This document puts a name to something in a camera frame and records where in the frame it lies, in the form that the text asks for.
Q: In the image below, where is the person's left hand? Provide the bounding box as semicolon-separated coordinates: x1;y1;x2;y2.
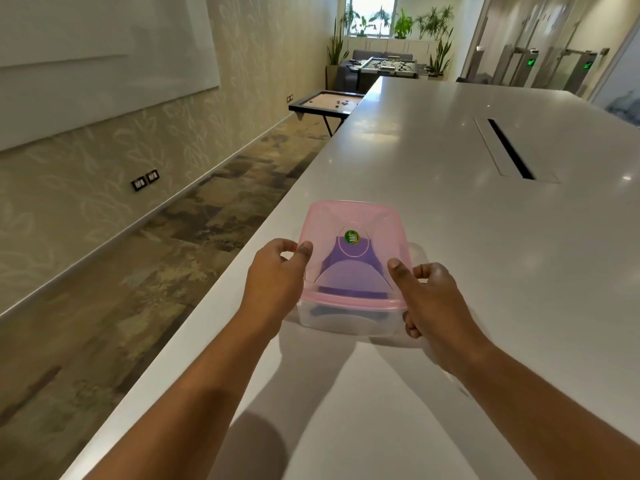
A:
239;238;314;341

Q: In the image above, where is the person's right hand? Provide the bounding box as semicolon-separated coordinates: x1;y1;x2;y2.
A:
387;258;494;379

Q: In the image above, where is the pink translucent container lid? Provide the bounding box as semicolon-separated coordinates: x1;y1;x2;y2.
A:
298;199;415;312

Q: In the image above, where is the clear plastic container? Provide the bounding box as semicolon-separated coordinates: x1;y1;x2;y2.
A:
295;241;427;341

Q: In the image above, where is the person's right forearm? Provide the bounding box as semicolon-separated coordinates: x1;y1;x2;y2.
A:
450;338;640;480

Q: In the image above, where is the person's left forearm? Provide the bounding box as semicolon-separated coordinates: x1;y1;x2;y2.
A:
82;313;284;480

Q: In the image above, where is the purple plastic scoop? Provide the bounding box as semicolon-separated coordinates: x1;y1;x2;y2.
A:
312;234;392;323

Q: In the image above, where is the carrom board table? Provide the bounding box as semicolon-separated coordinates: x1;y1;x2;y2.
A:
288;90;366;137

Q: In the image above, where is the grey sofa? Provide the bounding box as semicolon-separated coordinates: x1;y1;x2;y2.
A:
334;49;417;93

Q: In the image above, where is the tall snake plant in pot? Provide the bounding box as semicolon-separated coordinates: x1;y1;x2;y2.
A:
326;17;351;90

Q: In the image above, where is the foosball table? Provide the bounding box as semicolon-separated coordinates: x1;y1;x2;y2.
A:
349;55;432;79

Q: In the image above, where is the low white cabinet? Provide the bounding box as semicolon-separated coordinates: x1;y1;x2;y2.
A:
345;37;442;61

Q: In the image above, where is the turnstile gate with green light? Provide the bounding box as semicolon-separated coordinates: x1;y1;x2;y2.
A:
509;45;542;88
561;47;599;94

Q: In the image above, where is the green leafy potted plant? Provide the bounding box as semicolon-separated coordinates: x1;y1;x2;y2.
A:
393;8;415;40

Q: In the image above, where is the bright window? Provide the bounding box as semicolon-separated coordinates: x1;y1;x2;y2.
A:
345;0;399;38

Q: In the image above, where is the palm potted plant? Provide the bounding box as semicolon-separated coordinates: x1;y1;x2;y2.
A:
415;5;455;40

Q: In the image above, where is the table cable slot cover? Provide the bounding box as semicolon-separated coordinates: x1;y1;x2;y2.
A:
473;117;561;185

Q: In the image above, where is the white wall whiteboard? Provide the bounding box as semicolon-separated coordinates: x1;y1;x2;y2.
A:
0;0;222;152

